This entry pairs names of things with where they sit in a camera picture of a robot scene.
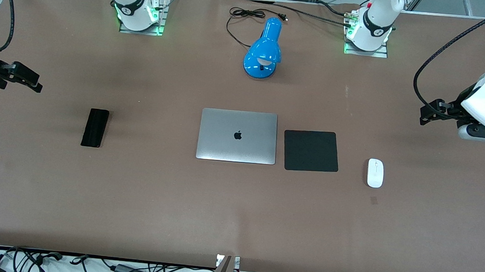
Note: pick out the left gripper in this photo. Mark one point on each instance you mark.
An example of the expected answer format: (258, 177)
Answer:
(455, 109)

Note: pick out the silver closed laptop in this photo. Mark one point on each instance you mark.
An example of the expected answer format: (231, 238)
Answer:
(224, 145)

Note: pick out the blue desk lamp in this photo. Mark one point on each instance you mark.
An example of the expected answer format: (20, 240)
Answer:
(265, 48)

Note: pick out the white computer mouse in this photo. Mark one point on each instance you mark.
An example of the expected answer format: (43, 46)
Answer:
(375, 175)

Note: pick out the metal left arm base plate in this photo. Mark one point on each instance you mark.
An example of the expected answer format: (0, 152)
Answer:
(365, 53)

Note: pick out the black mouse pad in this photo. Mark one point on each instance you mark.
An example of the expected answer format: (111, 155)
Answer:
(309, 153)

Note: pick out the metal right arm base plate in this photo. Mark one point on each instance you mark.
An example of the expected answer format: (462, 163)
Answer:
(141, 30)

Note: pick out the black smartphone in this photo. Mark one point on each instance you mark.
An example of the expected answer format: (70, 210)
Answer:
(95, 128)

